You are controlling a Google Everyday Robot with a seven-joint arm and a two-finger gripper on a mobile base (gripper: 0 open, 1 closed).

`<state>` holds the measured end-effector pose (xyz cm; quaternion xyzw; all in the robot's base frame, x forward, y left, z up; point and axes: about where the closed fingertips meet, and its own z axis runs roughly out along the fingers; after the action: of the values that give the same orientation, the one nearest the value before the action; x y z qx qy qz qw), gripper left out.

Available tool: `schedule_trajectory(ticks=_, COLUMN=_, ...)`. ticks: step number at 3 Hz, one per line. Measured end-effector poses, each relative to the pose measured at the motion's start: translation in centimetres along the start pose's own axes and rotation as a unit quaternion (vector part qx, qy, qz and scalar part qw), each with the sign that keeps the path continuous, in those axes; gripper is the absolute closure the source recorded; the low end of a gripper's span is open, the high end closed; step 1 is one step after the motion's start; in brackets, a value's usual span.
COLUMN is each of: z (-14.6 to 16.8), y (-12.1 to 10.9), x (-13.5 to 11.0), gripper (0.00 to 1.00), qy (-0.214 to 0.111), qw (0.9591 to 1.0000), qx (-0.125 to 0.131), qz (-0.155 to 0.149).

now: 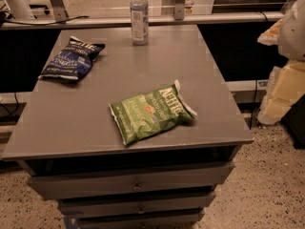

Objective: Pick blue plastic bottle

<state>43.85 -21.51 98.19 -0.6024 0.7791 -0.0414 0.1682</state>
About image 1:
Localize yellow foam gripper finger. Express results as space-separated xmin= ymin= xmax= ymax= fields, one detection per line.
xmin=257 ymin=19 xmax=282 ymax=46
xmin=257 ymin=61 xmax=305 ymax=125

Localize clear blue plastic water bottle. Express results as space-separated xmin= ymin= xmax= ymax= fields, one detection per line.
xmin=130 ymin=0 xmax=149 ymax=45

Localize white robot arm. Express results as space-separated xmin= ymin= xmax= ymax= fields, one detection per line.
xmin=257 ymin=0 xmax=305 ymax=125

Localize green Kettle chips bag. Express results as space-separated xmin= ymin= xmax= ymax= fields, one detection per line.
xmin=110 ymin=80 xmax=197 ymax=145

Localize blue Kettle chips bag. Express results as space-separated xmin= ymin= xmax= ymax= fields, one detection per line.
xmin=39 ymin=36 xmax=106 ymax=81

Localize grey drawer cabinet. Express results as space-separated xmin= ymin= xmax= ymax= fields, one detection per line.
xmin=3 ymin=26 xmax=252 ymax=229

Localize white pipe top left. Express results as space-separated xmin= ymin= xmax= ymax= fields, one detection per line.
xmin=5 ymin=0 xmax=34 ymax=20

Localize black cable on rail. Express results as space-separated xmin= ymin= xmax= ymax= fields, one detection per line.
xmin=0 ymin=12 xmax=90 ymax=27

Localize grey metal rail frame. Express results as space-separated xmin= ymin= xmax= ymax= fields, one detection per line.
xmin=1 ymin=0 xmax=284 ymax=30

